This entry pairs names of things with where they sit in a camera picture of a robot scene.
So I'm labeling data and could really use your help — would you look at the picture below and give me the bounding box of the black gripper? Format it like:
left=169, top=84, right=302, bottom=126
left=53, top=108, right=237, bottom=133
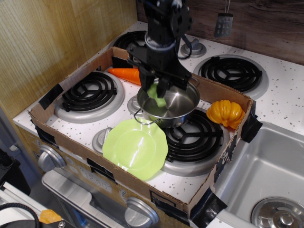
left=127, top=44, right=191, bottom=98

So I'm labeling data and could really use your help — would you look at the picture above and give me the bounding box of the green toy broccoli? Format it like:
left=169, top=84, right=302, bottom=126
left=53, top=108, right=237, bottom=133
left=147, top=84, right=167, bottom=107

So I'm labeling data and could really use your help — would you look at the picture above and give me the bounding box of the stainless steel pot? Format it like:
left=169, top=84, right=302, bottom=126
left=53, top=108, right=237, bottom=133
left=133, top=82, right=200, bottom=128

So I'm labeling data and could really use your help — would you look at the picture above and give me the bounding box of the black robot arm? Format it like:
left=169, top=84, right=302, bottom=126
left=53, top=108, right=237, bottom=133
left=127, top=0, right=193, bottom=97

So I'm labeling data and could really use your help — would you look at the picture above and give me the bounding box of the orange toy carrot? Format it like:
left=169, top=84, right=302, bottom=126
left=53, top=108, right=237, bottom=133
left=108, top=68, right=141, bottom=86

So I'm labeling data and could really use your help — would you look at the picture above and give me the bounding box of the silver centre stove knob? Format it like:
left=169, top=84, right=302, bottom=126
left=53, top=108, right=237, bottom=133
left=127, top=96, right=143, bottom=117

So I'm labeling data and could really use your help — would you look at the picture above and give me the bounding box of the silver stove knob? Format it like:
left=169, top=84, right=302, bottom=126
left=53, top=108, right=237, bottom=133
left=180, top=38, right=207, bottom=59
left=92, top=127, right=112, bottom=154
left=127, top=96, right=143, bottom=117

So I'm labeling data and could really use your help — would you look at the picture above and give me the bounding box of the back left stove burner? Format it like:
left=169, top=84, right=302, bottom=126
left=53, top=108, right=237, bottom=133
left=110, top=30, right=146, bottom=49

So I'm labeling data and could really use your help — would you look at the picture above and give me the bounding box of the stove burner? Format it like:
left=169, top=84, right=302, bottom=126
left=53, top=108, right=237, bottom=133
left=110, top=30, right=146, bottom=49
left=55, top=71, right=124, bottom=124
left=161, top=108, right=230, bottom=177
left=194, top=54, right=269, bottom=100

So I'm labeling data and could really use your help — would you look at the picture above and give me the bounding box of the silver top stove knob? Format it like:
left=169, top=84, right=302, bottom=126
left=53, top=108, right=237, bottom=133
left=180, top=38, right=207, bottom=59

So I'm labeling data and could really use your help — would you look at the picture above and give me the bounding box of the front left stove burner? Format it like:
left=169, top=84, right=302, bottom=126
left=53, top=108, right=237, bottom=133
left=55, top=71, right=124, bottom=124

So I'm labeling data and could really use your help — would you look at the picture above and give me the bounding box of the light green plastic plate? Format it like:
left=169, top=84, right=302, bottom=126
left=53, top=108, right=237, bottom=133
left=102, top=119, right=168, bottom=181

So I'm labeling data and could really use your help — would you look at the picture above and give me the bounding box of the front right stove burner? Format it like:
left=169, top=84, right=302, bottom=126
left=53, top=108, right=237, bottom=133
left=161, top=108, right=230, bottom=177

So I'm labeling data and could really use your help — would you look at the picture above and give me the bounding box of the silver front stove knob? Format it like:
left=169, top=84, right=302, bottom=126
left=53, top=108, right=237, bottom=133
left=92, top=127, right=112, bottom=154

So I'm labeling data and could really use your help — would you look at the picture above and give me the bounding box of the orange toy pumpkin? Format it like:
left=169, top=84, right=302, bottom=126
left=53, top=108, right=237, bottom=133
left=206, top=100, right=245, bottom=130

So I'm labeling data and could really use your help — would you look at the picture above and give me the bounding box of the hanging grey slotted spatula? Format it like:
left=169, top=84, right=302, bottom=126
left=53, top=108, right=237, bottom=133
left=214, top=0, right=233, bottom=38

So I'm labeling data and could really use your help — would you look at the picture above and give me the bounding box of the back right stove burner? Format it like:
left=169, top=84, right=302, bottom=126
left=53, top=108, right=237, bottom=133
left=194, top=54, right=269, bottom=100

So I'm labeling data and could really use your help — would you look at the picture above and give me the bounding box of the brown cardboard fence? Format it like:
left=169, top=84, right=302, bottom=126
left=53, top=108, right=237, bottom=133
left=29, top=47, right=257, bottom=216

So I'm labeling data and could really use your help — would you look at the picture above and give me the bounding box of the left silver oven knob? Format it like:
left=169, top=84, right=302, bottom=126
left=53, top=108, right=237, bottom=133
left=38, top=144, right=66, bottom=172

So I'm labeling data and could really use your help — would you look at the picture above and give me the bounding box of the silver oven knob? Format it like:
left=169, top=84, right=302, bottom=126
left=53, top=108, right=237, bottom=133
left=124, top=197, right=160, bottom=228
left=38, top=144, right=66, bottom=172

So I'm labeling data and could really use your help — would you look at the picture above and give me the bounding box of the right silver oven knob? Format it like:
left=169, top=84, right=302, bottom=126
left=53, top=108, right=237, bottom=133
left=124, top=197, right=160, bottom=228

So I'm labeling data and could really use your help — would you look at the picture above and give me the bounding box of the grey toy sink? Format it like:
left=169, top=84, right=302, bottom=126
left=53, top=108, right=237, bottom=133
left=210, top=123, right=304, bottom=228

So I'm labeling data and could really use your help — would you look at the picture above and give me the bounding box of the orange yellow cloth scrap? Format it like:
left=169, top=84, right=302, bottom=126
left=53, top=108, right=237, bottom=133
left=39, top=209, right=62, bottom=224

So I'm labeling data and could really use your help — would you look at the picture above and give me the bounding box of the silver sink drain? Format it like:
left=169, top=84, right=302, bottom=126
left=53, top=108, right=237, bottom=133
left=250, top=197, right=304, bottom=228

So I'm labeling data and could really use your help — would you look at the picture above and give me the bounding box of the silver oven door handle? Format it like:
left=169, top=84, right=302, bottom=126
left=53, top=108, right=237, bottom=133
left=42, top=171, right=127, bottom=228

